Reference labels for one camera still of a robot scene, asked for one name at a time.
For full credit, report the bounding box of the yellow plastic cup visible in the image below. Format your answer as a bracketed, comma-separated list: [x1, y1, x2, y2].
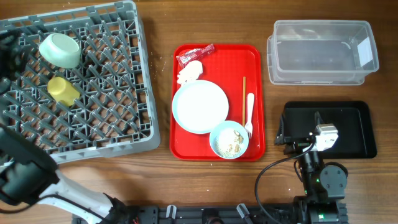
[47, 77, 80, 106]

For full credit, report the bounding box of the white napkin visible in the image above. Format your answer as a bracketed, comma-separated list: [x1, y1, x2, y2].
[177, 60, 203, 85]

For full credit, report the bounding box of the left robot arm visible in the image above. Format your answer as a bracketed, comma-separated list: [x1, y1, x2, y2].
[1, 118, 135, 223]

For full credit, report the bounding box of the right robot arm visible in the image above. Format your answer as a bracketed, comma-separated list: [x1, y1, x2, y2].
[274, 112, 348, 223]

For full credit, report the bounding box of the grey dishwasher rack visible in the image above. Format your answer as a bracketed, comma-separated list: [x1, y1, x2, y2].
[1, 1, 160, 164]

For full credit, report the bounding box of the white plastic fork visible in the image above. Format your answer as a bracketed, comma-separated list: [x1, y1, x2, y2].
[244, 93, 254, 139]

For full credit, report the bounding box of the black plastic tray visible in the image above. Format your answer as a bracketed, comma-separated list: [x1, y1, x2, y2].
[283, 101, 377, 159]

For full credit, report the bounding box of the clear plastic bin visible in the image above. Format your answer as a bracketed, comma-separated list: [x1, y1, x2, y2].
[267, 20, 379, 85]

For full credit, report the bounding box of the wooden chopstick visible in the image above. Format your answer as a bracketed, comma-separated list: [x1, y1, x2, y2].
[242, 77, 246, 126]

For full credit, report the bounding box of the small blue bowl with crumbs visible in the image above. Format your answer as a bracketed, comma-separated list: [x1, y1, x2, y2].
[209, 121, 250, 160]

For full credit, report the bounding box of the red plastic tray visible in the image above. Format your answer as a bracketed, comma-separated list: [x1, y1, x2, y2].
[169, 44, 266, 161]

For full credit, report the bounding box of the large light blue plate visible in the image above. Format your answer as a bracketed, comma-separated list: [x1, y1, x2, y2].
[172, 80, 229, 134]

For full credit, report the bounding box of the red snack wrapper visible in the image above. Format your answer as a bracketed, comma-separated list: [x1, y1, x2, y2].
[177, 44, 215, 68]

